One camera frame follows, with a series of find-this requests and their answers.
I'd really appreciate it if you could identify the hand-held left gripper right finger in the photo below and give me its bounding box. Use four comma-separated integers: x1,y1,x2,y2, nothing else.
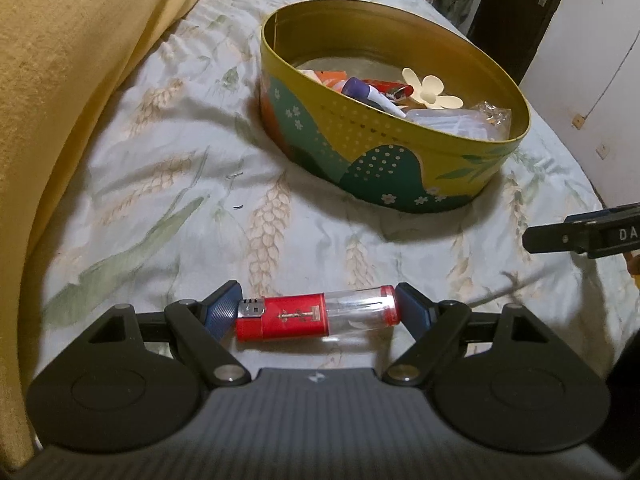
382,282,558,388

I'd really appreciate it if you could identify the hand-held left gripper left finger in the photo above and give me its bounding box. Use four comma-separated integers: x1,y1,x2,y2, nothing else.
85,280,251,388

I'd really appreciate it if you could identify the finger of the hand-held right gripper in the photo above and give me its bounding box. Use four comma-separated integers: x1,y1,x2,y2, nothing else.
522,220,640,260
564,203,640,228

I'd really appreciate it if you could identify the red clear lighter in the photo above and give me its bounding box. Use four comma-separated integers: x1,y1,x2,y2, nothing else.
360,79,416,101
235,285,401,345

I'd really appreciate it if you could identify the clear crinkled wrapper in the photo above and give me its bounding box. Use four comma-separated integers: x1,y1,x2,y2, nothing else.
472,101,513,128

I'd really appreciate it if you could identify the round gold tin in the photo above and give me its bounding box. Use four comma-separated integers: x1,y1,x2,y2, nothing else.
259,0,532,213

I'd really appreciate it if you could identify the clear floss pick box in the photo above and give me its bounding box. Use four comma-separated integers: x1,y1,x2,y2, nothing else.
405,109,493,141

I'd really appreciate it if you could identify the cream flower hair clip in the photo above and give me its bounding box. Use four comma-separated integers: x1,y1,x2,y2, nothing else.
402,67,466,111

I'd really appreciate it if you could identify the purple cap white tube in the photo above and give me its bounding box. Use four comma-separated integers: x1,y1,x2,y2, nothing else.
342,76,408,118

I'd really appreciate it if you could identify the orange cream tube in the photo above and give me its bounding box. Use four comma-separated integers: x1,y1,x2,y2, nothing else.
315,71,351,92

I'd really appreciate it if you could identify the wheat print quilt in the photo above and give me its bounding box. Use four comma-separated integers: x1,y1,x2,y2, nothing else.
30,0,640,376

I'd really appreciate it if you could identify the dark door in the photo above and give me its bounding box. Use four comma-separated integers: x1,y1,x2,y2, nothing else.
467,0,576,81

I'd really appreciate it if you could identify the yellow pillow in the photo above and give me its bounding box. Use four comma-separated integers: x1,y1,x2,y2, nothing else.
0,0,226,471

